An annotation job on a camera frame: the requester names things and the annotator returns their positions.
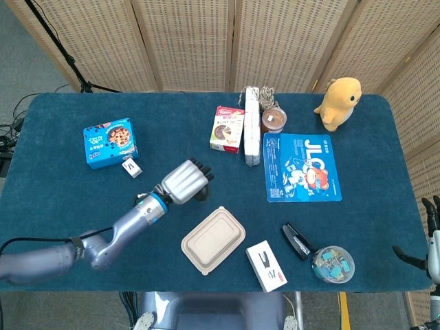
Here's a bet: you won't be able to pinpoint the blue cookie box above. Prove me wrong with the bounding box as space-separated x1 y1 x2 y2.
82 118 140 171

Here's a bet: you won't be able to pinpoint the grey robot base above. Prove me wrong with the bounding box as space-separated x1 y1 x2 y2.
132 291 300 330

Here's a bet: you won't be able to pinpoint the black stapler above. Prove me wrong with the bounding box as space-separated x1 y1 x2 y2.
281 222 318 261

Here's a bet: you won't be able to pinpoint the red white cake box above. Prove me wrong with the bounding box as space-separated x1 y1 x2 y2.
209 105 245 155

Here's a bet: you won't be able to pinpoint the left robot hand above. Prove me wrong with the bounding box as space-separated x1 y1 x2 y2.
160 157 215 206

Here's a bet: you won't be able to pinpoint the twine rope bundle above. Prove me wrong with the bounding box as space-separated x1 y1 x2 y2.
259 85 278 111

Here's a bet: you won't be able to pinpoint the clear tub of binder clips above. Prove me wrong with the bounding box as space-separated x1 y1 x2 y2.
311 245 355 285

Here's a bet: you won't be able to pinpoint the white stapler box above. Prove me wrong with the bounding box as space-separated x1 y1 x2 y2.
245 241 289 294

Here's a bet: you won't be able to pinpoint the white tissue pack stack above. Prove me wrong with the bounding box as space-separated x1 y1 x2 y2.
236 86 262 168

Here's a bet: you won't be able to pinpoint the yellow plush toy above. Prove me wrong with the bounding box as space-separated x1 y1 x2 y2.
313 77 362 133

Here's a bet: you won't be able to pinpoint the blue printed mouse pad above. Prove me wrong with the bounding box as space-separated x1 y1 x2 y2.
263 132 343 204

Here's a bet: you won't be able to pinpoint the clear jar brown snack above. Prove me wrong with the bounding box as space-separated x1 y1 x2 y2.
260 107 288 135

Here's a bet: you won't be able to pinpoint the blue table cloth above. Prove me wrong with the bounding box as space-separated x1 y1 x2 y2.
0 91 433 294

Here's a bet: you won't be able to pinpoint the black tripod stand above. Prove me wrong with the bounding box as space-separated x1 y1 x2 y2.
23 0 122 94

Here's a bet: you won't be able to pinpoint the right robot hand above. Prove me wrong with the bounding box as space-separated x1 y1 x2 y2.
392 195 440 287

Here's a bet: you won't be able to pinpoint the wicker folding screen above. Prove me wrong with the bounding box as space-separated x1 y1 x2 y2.
5 0 440 207

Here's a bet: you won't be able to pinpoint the beige lunch box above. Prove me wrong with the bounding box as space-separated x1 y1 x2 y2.
180 206 247 277

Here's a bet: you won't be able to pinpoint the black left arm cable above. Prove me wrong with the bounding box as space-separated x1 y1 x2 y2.
0 225 115 257

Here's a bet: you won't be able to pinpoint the black floor cables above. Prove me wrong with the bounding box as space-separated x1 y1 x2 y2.
0 92 32 178

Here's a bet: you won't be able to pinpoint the small white adapter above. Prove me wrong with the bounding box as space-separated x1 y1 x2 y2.
121 157 143 179

